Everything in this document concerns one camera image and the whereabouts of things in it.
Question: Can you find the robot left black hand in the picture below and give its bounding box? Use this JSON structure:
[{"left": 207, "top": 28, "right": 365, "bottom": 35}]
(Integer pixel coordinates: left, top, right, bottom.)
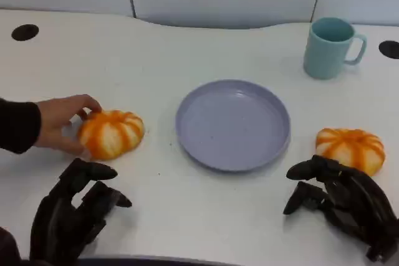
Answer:
[{"left": 29, "top": 158, "right": 133, "bottom": 262}]

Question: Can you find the robot right black hand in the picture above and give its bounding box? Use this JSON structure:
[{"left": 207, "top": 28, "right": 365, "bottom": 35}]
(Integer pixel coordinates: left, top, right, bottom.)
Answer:
[{"left": 282, "top": 154, "right": 399, "bottom": 263}]

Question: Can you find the person's hand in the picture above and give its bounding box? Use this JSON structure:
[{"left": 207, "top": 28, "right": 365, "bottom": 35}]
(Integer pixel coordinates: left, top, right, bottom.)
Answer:
[{"left": 33, "top": 93, "right": 103, "bottom": 159}]

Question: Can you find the orange white toy bread roll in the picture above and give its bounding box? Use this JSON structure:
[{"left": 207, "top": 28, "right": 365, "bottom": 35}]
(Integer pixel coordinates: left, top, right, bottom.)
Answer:
[
  {"left": 77, "top": 110, "right": 145, "bottom": 160},
  {"left": 315, "top": 127, "right": 386, "bottom": 177}
]

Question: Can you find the lilac plate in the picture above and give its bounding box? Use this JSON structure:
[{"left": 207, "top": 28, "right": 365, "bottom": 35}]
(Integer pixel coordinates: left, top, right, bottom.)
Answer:
[{"left": 175, "top": 78, "right": 292, "bottom": 173}]

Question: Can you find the pale green mug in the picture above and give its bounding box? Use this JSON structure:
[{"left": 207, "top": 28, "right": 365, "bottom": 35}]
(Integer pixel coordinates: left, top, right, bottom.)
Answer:
[{"left": 303, "top": 17, "right": 368, "bottom": 80}]

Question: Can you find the black table cable hole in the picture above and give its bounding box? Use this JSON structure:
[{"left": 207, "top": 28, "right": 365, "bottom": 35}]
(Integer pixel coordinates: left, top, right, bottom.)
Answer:
[
  {"left": 378, "top": 40, "right": 399, "bottom": 60},
  {"left": 11, "top": 24, "right": 40, "bottom": 42}
]

